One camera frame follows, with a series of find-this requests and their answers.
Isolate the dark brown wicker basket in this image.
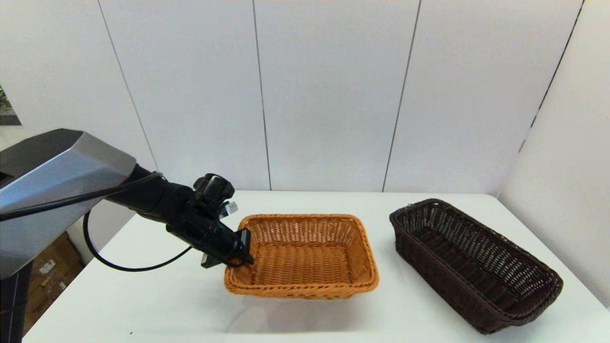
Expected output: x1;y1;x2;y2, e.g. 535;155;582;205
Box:
389;199;564;334

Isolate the orange wicker basket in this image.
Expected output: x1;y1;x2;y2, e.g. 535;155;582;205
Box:
224;213;380;300

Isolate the cardboard box with white label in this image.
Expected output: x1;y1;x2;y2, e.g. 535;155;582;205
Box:
29;232;79;287
24;267;89;332

